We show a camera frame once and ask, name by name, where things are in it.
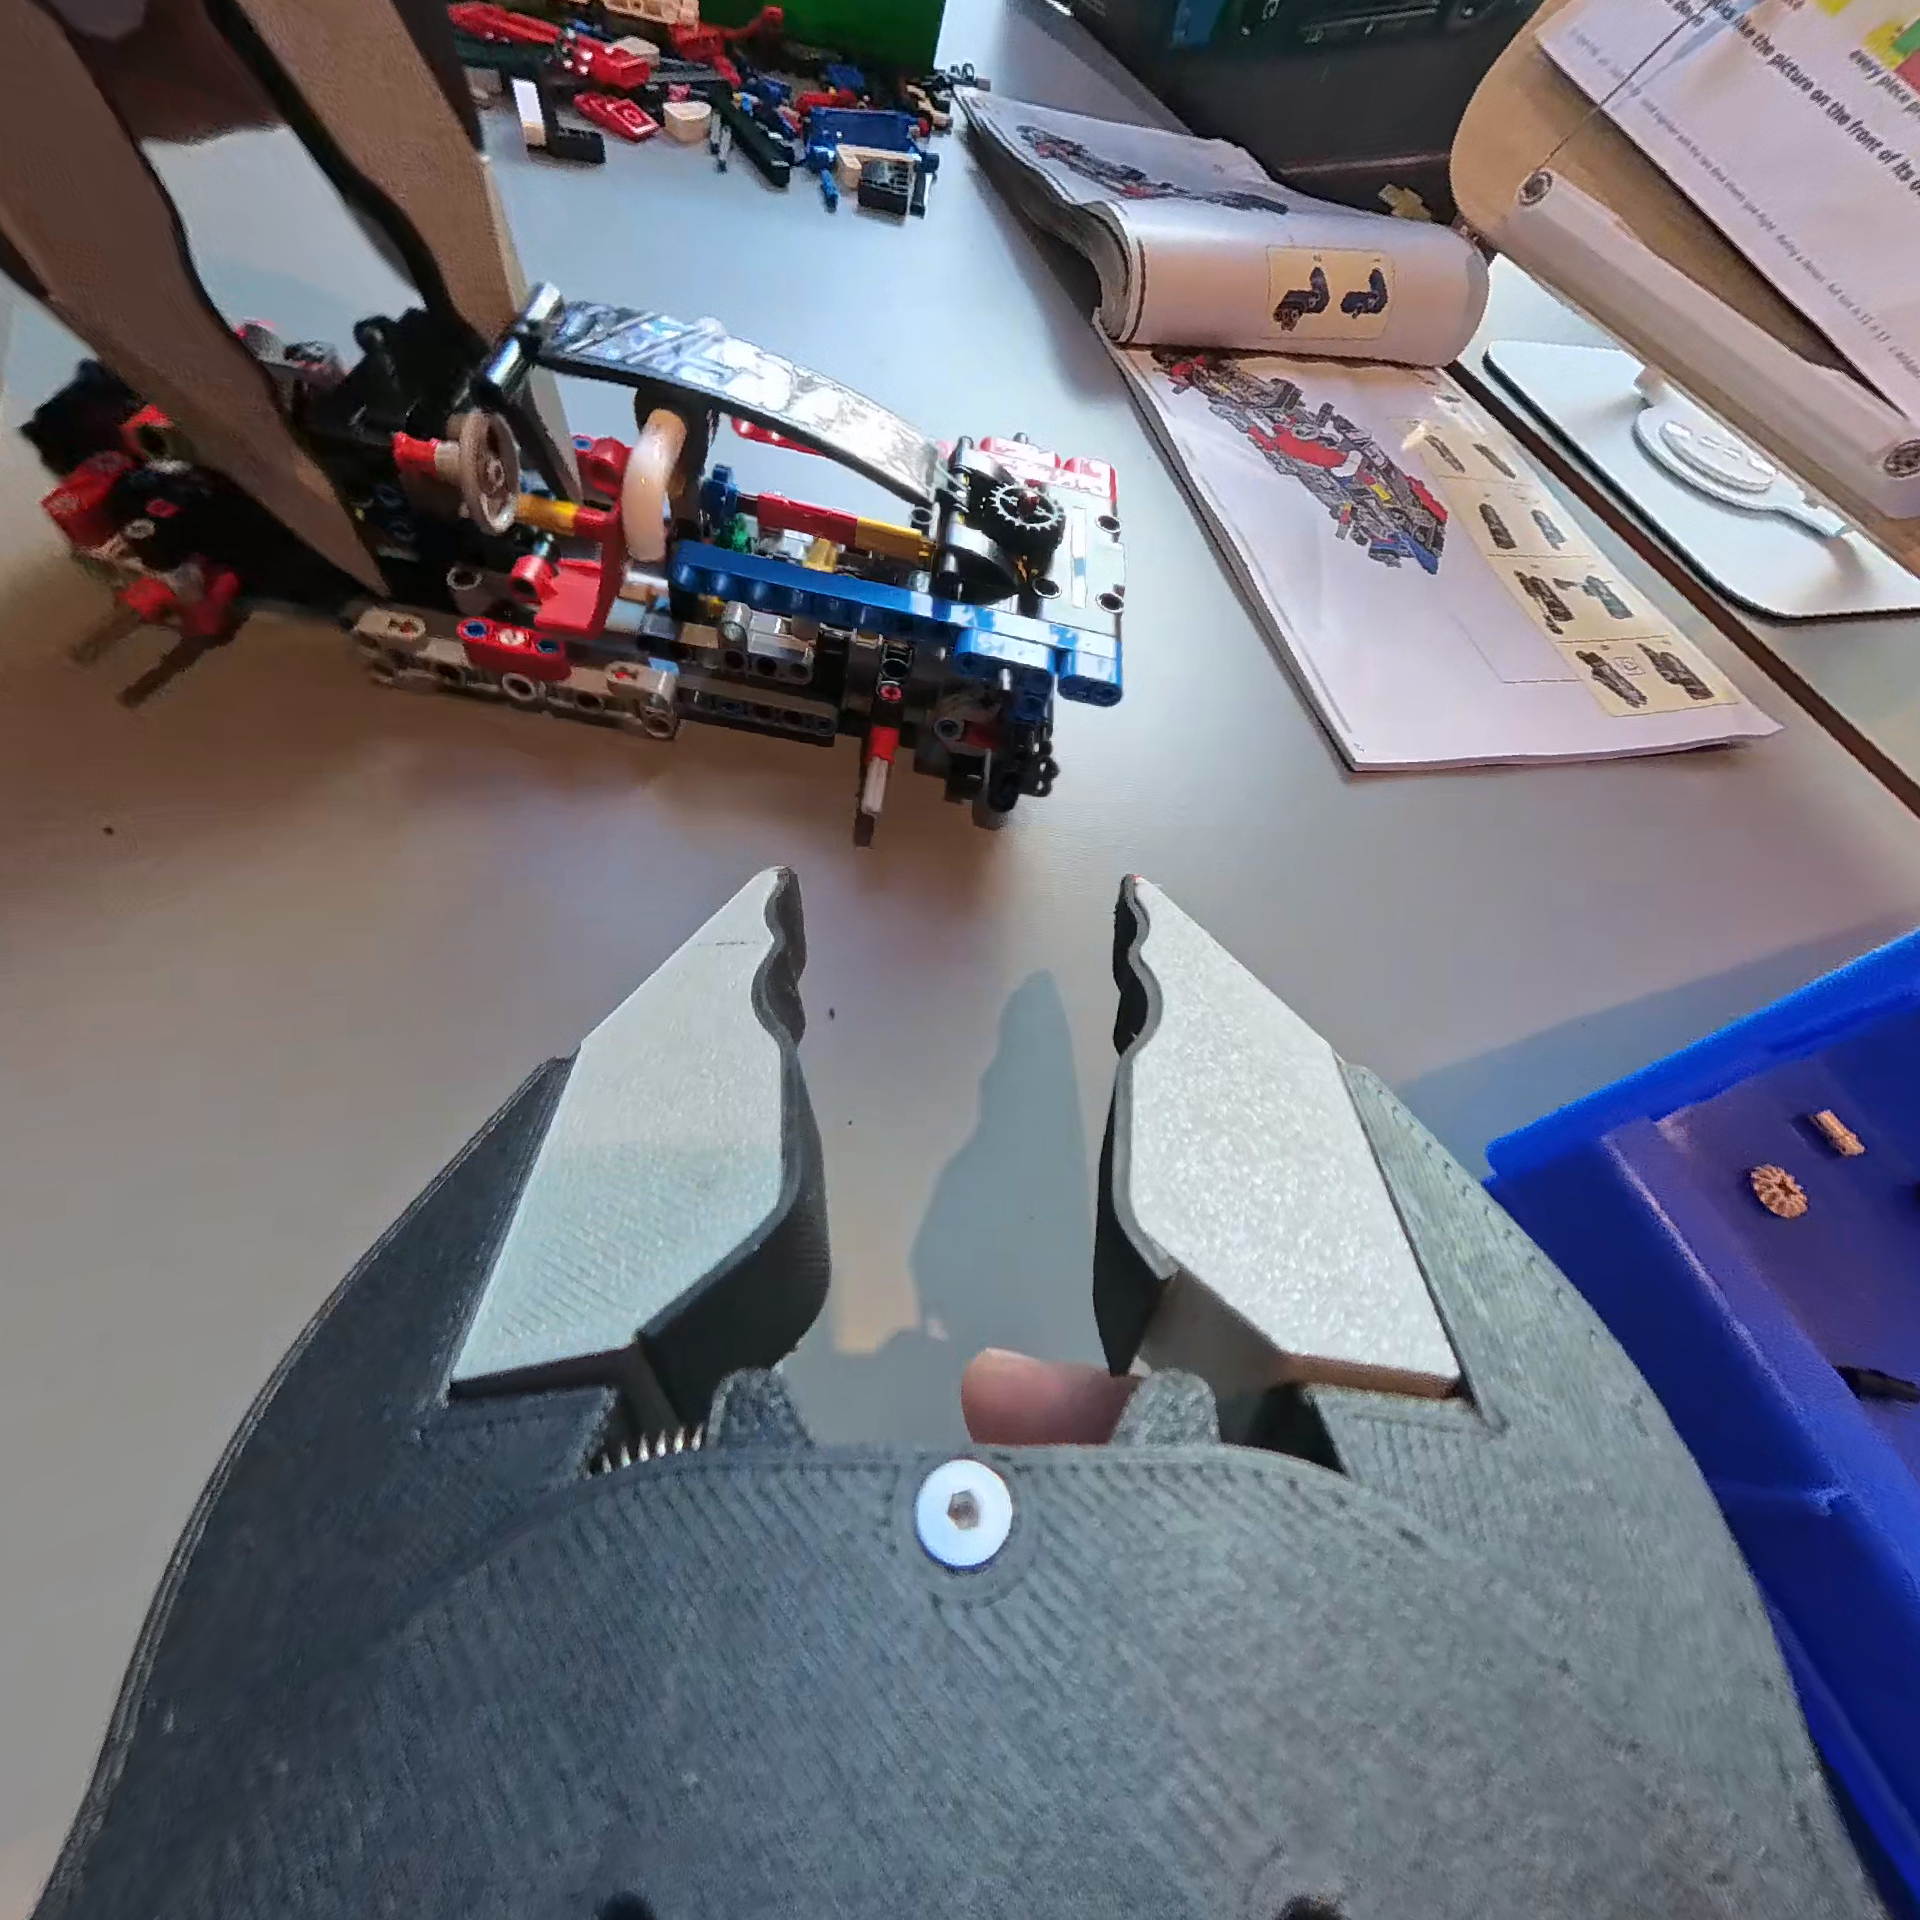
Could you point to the printed instruction sheet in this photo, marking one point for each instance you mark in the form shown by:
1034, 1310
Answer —
1769, 135

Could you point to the small tan brick piece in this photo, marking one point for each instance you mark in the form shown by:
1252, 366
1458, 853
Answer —
1837, 1135

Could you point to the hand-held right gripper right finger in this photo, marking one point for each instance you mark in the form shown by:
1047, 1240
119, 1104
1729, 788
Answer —
1274, 1198

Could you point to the toy brick car chassis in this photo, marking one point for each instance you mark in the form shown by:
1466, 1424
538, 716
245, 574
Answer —
841, 597

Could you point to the blue plastic bin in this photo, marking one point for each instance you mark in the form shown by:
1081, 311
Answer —
1726, 1424

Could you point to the toy building instruction booklet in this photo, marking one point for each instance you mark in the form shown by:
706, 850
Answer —
1349, 597

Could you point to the pile of loose bricks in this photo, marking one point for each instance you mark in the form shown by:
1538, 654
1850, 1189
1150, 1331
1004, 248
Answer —
750, 105

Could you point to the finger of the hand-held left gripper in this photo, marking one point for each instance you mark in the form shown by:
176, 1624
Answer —
405, 151
119, 257

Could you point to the black pin brick piece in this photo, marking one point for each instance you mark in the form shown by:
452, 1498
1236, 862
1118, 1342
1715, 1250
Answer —
1883, 1379

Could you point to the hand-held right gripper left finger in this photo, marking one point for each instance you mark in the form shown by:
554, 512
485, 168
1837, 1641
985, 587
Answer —
643, 1185

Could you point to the wooden document stand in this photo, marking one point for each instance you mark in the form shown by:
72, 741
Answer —
1697, 302

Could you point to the tan gear brick piece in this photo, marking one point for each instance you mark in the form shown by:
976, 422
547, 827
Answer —
1776, 1189

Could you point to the person's right hand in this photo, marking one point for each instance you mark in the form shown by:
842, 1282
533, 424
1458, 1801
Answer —
1042, 1403

